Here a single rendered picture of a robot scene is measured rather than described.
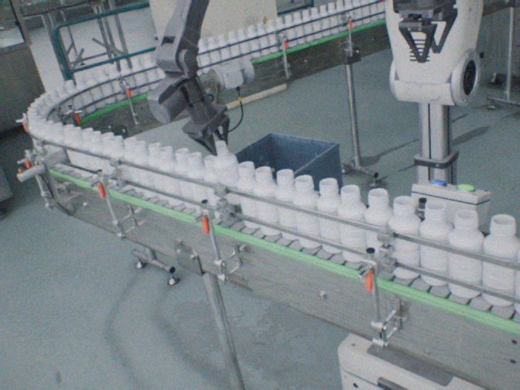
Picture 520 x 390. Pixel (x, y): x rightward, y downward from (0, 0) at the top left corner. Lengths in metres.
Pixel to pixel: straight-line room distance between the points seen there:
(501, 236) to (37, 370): 2.28
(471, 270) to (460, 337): 0.14
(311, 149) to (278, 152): 0.17
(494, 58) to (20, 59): 4.71
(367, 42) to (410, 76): 1.84
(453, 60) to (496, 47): 3.63
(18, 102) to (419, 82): 5.33
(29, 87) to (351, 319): 5.61
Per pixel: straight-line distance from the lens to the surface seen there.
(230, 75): 2.75
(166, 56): 1.17
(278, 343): 2.49
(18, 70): 6.46
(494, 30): 5.18
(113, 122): 2.72
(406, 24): 1.05
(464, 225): 1.00
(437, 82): 1.58
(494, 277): 1.03
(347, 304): 1.22
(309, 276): 1.24
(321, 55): 3.24
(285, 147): 2.04
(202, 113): 1.22
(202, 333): 2.64
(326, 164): 1.84
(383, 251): 1.06
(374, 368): 2.00
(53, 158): 1.96
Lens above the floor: 1.68
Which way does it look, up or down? 27 degrees down
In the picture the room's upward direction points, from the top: 11 degrees counter-clockwise
